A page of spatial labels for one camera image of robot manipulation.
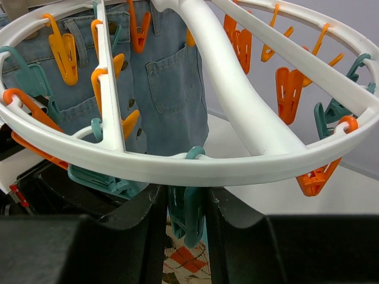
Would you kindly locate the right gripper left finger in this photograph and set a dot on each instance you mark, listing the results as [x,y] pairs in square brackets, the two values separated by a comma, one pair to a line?
[124,246]

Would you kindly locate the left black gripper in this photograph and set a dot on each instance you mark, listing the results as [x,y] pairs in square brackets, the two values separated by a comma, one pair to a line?
[30,185]

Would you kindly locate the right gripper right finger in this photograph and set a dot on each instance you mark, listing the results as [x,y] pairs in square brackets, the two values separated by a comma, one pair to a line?
[247,246]

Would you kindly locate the beige orange argyle sock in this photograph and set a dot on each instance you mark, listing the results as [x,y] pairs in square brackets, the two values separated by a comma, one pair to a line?
[182,264]

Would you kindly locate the teal clip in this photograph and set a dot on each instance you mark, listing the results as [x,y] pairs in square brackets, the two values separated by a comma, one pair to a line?
[122,188]
[186,206]

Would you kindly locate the white round clip hanger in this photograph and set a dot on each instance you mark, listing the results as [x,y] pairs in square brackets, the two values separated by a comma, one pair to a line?
[247,143]

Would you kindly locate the teal clip front left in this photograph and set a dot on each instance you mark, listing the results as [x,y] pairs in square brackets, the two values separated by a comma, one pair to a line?
[122,188]

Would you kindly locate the orange clip right rim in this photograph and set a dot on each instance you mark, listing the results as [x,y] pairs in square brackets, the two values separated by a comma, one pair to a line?
[313,182]

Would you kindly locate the orange clip front left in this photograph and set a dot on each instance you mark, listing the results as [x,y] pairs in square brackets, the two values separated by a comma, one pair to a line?
[29,123]

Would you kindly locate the blue denim garment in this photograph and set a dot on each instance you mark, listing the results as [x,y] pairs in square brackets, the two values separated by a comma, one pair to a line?
[161,76]

